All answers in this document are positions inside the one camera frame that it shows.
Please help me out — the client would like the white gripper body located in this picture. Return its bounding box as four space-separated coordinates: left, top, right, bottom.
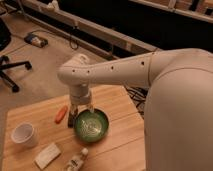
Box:
69 84 92 105

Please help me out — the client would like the light gripper finger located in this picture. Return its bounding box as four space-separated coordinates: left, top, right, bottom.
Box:
87 104 95 112

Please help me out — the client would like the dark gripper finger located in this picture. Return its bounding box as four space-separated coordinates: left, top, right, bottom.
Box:
68 105 78 128

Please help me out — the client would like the green ceramic bowl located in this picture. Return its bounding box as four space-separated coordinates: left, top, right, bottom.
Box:
74 108 109 143

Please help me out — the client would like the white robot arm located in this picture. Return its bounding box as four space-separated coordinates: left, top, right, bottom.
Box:
58 48 213 171

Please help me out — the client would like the orange carrot toy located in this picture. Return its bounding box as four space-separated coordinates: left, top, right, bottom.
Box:
55 106 68 124

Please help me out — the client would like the white rectangular sponge block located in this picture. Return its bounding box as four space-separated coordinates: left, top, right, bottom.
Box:
35 143 61 170

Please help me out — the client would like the small clear bottle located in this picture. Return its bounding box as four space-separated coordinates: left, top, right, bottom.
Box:
64 148 89 171

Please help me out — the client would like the white cup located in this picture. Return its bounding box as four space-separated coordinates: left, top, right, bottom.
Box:
11 123 38 148

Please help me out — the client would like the power strip on floor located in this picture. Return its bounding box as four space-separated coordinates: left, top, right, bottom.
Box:
24 33 48 48

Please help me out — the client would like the black office chair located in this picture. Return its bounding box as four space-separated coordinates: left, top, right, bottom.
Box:
0 18 32 93

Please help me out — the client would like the black floor cable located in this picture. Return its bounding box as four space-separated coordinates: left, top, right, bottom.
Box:
31 29 80 51

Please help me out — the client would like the long metal rail frame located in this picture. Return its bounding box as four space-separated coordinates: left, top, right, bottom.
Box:
18 0 159 58

